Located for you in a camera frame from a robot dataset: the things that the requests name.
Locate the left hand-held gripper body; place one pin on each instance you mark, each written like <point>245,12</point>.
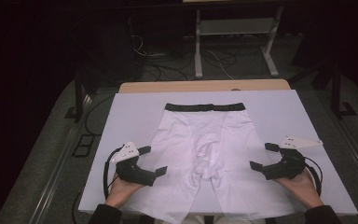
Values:
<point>133,172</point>

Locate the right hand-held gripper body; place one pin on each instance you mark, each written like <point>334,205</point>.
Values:
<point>289,166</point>

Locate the white pants with black waistband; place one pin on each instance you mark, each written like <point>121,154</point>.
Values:
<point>199,133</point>

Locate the person's left hand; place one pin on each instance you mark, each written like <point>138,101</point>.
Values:
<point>122,191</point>

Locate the person's right hand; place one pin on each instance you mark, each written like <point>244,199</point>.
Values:
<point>303,188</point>

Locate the black floor socket plate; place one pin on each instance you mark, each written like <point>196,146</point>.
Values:
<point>85,144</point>

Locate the black metal stand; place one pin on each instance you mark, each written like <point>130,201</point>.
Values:
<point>335,93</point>
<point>78,99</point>

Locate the wooden table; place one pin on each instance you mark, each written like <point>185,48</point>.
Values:
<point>199,85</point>

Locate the white metal stand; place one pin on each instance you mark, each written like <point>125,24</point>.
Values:
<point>198,46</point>

